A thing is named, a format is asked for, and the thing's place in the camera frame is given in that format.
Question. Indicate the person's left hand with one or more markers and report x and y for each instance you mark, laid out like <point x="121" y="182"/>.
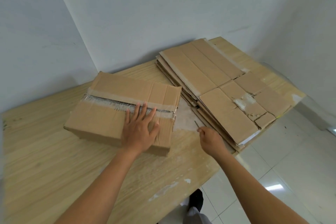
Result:
<point x="137" y="134"/>

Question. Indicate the yellow utility knife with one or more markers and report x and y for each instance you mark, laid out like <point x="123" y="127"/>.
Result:
<point x="197" y="124"/>

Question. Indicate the person's grey trousers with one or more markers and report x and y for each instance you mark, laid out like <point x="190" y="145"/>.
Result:
<point x="197" y="217"/>

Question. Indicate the person's right black sock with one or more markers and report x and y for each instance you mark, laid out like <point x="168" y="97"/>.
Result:
<point x="197" y="200"/>

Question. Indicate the person's right forearm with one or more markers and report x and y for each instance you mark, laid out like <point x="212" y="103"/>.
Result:
<point x="257" y="192"/>

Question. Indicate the light wooden table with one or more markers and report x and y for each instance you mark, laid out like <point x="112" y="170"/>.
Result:
<point x="39" y="147"/>

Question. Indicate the person's right hand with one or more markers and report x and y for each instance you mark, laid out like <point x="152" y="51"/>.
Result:
<point x="212" y="142"/>

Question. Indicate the person's left forearm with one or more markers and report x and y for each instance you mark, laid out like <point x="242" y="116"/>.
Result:
<point x="99" y="192"/>

